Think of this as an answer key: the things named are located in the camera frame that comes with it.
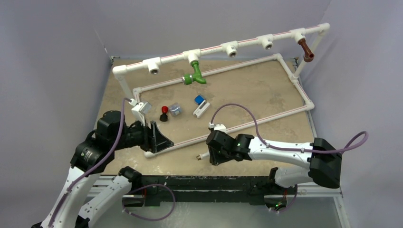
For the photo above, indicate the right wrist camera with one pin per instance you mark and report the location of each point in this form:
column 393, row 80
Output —
column 217, row 127

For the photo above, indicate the black faucet red knob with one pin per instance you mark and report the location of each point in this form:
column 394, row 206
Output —
column 164, row 114

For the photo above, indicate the brown water faucet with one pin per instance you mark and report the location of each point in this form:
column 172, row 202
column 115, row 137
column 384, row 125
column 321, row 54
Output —
column 308, row 54

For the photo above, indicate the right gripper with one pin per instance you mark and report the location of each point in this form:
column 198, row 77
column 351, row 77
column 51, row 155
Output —
column 215, row 159

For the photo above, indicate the white faucet blue handle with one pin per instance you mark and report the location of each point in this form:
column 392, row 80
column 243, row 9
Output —
column 202, row 107

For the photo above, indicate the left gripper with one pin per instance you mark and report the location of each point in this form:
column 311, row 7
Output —
column 153, row 139

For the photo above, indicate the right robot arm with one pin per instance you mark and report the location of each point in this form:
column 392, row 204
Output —
column 311, row 161

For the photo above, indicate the white water faucet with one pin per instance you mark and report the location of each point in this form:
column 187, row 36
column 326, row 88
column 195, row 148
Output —
column 202, row 156

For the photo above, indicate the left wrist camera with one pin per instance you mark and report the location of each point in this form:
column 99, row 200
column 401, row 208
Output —
column 139, row 110

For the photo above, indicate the green water faucet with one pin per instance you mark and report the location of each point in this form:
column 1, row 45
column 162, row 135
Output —
column 196, row 76

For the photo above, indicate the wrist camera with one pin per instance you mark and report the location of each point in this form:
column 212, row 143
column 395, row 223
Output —
column 217, row 127
column 139, row 110

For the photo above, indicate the white pipe frame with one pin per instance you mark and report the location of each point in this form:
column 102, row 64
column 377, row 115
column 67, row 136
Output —
column 313, row 36

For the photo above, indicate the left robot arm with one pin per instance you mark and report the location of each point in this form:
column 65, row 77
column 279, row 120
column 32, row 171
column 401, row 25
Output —
column 90, row 160

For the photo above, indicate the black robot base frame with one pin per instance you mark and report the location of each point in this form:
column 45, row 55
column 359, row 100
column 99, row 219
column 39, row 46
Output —
column 254, row 190

